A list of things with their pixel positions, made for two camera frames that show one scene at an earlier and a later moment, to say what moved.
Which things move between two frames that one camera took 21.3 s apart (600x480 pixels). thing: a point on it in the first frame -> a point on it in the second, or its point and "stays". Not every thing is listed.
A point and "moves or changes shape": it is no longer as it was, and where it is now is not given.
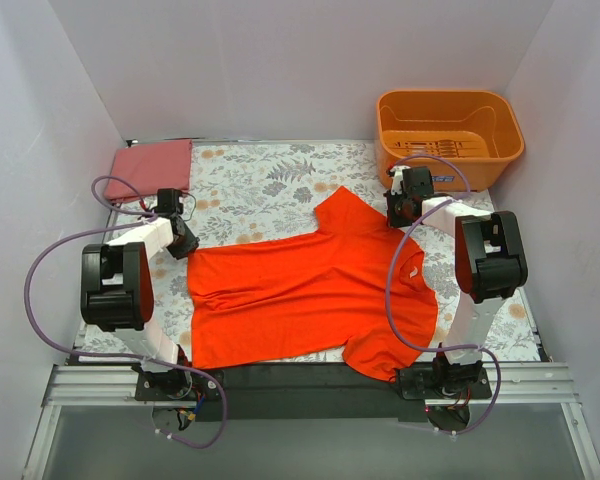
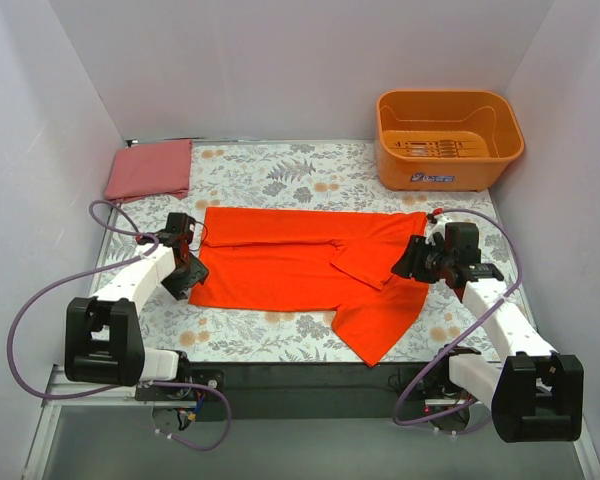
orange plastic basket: [476, 129] stays
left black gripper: [184, 243] -> [190, 276]
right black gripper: [397, 212] -> [413, 260]
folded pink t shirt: [150, 167] stays
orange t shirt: [354, 285] moves or changes shape
